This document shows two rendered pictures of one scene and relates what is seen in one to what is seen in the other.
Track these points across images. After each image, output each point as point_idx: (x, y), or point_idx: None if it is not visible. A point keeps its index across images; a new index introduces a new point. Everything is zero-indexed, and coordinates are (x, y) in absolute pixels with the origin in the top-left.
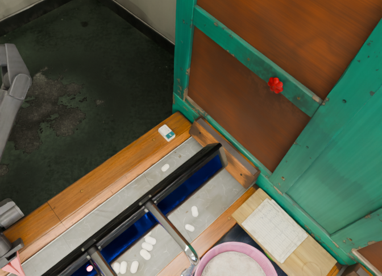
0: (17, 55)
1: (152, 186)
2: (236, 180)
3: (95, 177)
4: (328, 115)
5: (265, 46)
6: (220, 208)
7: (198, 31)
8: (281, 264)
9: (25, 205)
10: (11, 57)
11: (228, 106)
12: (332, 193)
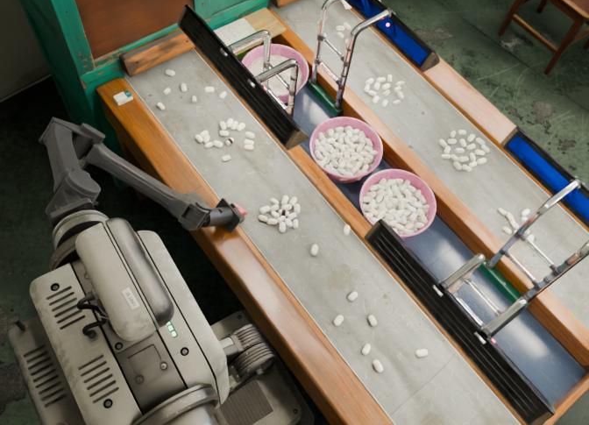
0: (63, 121)
1: (177, 119)
2: (184, 57)
3: (160, 159)
4: None
5: None
6: (209, 73)
7: None
8: (262, 38)
9: None
10: (66, 124)
11: (133, 12)
12: None
